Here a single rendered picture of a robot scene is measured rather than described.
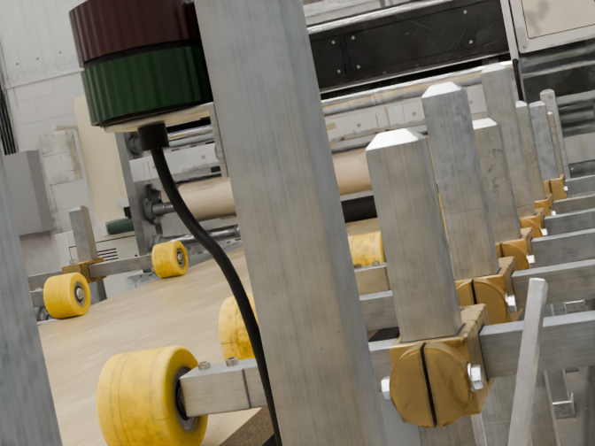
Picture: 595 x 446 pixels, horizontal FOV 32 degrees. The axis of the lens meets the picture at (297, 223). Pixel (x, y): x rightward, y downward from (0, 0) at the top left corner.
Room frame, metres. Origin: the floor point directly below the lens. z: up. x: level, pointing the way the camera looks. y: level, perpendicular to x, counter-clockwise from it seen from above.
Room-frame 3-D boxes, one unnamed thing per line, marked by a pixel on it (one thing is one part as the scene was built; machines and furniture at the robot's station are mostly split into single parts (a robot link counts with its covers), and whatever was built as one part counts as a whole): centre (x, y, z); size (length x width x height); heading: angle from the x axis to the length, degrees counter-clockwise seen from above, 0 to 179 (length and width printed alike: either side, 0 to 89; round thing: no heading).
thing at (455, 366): (0.69, -0.08, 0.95); 0.14 x 0.06 x 0.05; 163
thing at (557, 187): (2.13, -0.52, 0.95); 0.14 x 0.06 x 0.05; 163
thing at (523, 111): (1.63, -0.37, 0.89); 0.04 x 0.04 x 0.48; 73
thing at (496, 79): (1.39, -0.29, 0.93); 0.04 x 0.04 x 0.48; 73
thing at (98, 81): (0.45, 0.05, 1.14); 0.06 x 0.06 x 0.02
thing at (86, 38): (0.45, 0.05, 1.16); 0.06 x 0.06 x 0.02
